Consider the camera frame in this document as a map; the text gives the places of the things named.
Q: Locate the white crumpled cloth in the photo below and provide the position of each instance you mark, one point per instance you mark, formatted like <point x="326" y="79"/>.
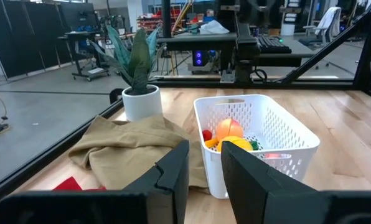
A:
<point x="213" y="28"/>

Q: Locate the grey desk with keyboard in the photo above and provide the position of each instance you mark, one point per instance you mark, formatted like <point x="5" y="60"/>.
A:
<point x="285" y="57"/>

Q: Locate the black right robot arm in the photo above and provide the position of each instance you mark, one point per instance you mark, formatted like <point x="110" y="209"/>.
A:
<point x="244" y="53"/>

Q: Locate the black pole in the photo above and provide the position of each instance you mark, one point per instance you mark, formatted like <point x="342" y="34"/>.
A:
<point x="166" y="18"/>

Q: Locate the yellow toy bell pepper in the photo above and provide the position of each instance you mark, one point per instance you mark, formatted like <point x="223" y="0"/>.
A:
<point x="235" y="143"/>

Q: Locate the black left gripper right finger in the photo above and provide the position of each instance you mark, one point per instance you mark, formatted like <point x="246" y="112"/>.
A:
<point x="247" y="183"/>

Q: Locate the green plant in white pot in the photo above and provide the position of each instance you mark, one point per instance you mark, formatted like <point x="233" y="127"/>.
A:
<point x="140" y="102"/>

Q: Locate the red cloth with white tag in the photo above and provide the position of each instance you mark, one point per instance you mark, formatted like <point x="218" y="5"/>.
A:
<point x="68" y="185"/>

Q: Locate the orange toy peach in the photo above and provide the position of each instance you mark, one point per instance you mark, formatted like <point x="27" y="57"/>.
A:
<point x="229" y="128"/>

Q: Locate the black keyboard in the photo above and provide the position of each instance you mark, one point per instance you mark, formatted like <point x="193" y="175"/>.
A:
<point x="274" y="45"/>

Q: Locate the small red toy tomato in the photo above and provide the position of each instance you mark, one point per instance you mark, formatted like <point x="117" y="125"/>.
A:
<point x="207" y="135"/>

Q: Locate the orange toy carrot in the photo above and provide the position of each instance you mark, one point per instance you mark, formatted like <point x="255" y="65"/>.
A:
<point x="211" y="142"/>

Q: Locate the office chair with white garment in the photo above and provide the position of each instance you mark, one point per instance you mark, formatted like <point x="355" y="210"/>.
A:
<point x="327" y="25"/>

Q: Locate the tan cloth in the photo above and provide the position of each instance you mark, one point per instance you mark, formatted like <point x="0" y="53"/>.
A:
<point x="126" y="149"/>

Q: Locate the computer tower with blue lights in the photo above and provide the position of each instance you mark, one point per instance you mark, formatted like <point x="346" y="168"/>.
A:
<point x="200" y="58"/>

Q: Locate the black rolling cart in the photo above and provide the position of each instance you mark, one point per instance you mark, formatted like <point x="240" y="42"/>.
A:
<point x="86" y="56"/>

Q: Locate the black partition panels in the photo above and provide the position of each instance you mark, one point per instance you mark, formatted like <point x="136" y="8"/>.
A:
<point x="23" y="37"/>

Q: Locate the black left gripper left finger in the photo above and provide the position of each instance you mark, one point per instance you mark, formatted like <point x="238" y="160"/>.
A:
<point x="170" y="180"/>

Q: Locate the white perforated plastic basket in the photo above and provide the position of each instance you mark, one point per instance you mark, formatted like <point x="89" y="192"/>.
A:
<point x="285" y="137"/>

